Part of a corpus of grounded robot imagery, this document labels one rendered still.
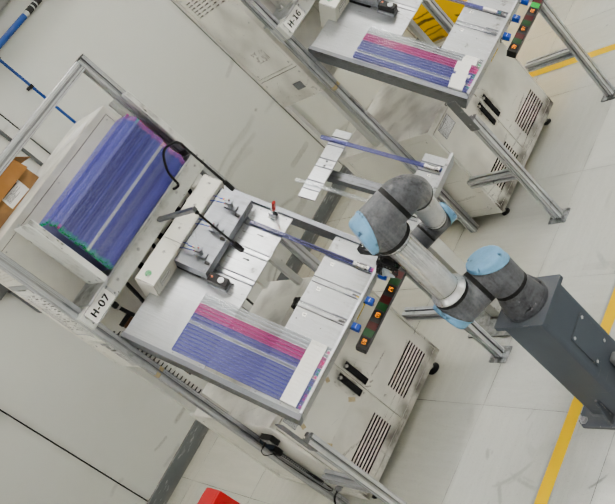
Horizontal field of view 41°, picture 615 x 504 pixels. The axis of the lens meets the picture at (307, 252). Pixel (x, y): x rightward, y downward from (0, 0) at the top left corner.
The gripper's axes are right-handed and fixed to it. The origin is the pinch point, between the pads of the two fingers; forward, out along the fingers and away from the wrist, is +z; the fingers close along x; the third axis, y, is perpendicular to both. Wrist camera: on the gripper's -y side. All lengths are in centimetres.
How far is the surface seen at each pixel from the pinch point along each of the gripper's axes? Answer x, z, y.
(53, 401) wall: -74, 130, -151
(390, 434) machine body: -34, 67, 18
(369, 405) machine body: -29, 56, 7
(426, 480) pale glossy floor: -45, 63, 38
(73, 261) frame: -50, -22, -91
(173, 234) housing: -20, -6, -74
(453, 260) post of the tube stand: 32.7, 34.3, 15.3
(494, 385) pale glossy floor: -2, 53, 48
